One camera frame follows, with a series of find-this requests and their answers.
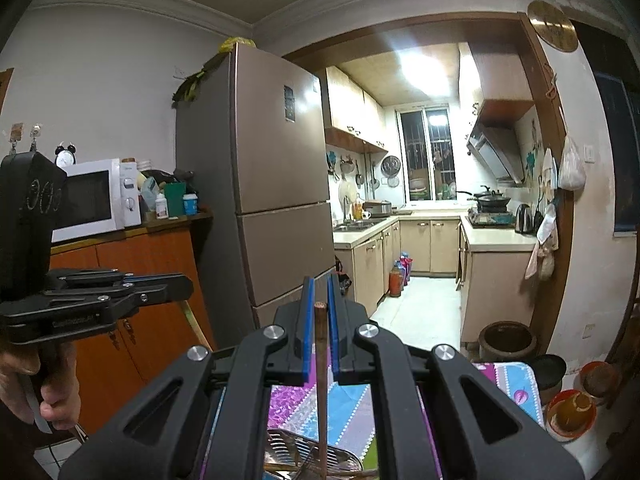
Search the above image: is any floral striped tablecloth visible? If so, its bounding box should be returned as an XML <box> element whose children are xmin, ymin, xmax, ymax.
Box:
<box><xmin>200</xmin><ymin>360</ymin><xmax>547</xmax><ymax>480</ymax></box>

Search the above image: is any steel kettle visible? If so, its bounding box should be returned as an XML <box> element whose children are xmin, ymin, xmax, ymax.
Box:
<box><xmin>514</xmin><ymin>203</ymin><xmax>536</xmax><ymax>235</ymax></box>

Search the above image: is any ceiling light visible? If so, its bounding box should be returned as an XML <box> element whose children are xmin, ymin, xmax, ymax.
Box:
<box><xmin>397</xmin><ymin>45</ymin><xmax>463</xmax><ymax>96</ymax></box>

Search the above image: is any person's left hand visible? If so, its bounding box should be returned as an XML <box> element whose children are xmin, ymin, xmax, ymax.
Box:
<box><xmin>0</xmin><ymin>345</ymin><xmax>82</xmax><ymax>432</ymax></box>

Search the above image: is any steel range hood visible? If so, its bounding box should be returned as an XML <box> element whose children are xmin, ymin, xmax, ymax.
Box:
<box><xmin>466</xmin><ymin>120</ymin><xmax>527</xmax><ymax>187</ymax></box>

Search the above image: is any green container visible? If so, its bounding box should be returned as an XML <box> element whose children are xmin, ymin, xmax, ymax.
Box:
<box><xmin>163</xmin><ymin>182</ymin><xmax>187</xmax><ymax>219</ymax></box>

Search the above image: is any black alarm clock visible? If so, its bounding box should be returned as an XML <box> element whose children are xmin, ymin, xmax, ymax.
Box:
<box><xmin>53</xmin><ymin>140</ymin><xmax>77</xmax><ymax>169</ymax></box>

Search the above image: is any white microwave oven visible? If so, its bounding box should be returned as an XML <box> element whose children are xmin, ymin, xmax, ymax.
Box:
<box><xmin>50</xmin><ymin>158</ymin><xmax>143</xmax><ymax>245</ymax></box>

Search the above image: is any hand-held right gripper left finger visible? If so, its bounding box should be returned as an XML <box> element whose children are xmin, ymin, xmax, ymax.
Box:
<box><xmin>57</xmin><ymin>276</ymin><xmax>317</xmax><ymax>480</ymax></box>

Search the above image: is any wooden chopstick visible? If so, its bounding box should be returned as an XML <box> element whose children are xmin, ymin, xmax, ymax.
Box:
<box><xmin>314</xmin><ymin>301</ymin><xmax>329</xmax><ymax>479</ymax></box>
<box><xmin>180</xmin><ymin>299</ymin><xmax>217</xmax><ymax>352</ymax></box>

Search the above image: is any brown ceramic jar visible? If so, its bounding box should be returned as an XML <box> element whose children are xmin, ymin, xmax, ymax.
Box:
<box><xmin>478</xmin><ymin>320</ymin><xmax>538</xmax><ymax>364</ymax></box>

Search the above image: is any black wok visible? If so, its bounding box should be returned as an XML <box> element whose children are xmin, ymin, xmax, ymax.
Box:
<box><xmin>456</xmin><ymin>185</ymin><xmax>513</xmax><ymax>212</ymax></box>

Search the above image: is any orange bowl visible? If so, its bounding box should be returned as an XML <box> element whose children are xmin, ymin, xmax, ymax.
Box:
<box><xmin>544</xmin><ymin>389</ymin><xmax>598</xmax><ymax>442</ymax></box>

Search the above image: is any dark wall board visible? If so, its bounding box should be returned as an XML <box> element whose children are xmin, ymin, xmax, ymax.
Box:
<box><xmin>591</xmin><ymin>71</ymin><xmax>640</xmax><ymax>237</ymax></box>

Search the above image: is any perforated blue utensil holder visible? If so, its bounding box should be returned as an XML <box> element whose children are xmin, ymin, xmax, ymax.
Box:
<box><xmin>262</xmin><ymin>426</ymin><xmax>365</xmax><ymax>480</ymax></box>

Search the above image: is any red gas cylinder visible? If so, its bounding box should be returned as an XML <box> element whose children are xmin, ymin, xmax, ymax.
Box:
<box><xmin>388</xmin><ymin>262</ymin><xmax>405</xmax><ymax>299</ymax></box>

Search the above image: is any white plastic bag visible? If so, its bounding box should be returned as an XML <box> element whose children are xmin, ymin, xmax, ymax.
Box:
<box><xmin>557</xmin><ymin>132</ymin><xmax>587</xmax><ymax>192</ymax></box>

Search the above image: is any grey refrigerator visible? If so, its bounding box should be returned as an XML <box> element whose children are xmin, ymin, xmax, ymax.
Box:
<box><xmin>174</xmin><ymin>42</ymin><xmax>337</xmax><ymax>350</ymax></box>

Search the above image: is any orange wooden cabinet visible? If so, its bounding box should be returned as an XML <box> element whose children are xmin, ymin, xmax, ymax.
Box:
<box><xmin>46</xmin><ymin>211</ymin><xmax>217</xmax><ymax>443</ymax></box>

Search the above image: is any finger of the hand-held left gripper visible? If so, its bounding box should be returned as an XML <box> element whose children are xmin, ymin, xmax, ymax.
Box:
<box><xmin>0</xmin><ymin>281</ymin><xmax>194</xmax><ymax>344</ymax></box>
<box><xmin>46</xmin><ymin>268</ymin><xmax>187</xmax><ymax>291</ymax></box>

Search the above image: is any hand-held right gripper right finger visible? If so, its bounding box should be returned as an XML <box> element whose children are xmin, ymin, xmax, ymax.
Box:
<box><xmin>327</xmin><ymin>273</ymin><xmax>585</xmax><ymax>480</ymax></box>

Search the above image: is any kitchen window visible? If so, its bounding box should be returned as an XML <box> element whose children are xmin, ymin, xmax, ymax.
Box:
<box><xmin>397</xmin><ymin>107</ymin><xmax>457</xmax><ymax>204</ymax></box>

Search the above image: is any hanging pale towel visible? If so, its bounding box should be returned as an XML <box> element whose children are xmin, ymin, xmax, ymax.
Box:
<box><xmin>523</xmin><ymin>204</ymin><xmax>559</xmax><ymax>282</ymax></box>

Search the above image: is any green bundle on refrigerator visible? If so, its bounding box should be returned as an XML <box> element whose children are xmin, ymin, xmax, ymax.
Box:
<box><xmin>171</xmin><ymin>36</ymin><xmax>254</xmax><ymax>104</ymax></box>

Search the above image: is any golden round wall clock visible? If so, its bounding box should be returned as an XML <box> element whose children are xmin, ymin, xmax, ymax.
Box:
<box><xmin>527</xmin><ymin>0</ymin><xmax>577</xmax><ymax>54</ymax></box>

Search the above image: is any black pot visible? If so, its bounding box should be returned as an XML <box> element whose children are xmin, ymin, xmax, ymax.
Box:
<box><xmin>529</xmin><ymin>353</ymin><xmax>568</xmax><ymax>407</ymax></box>

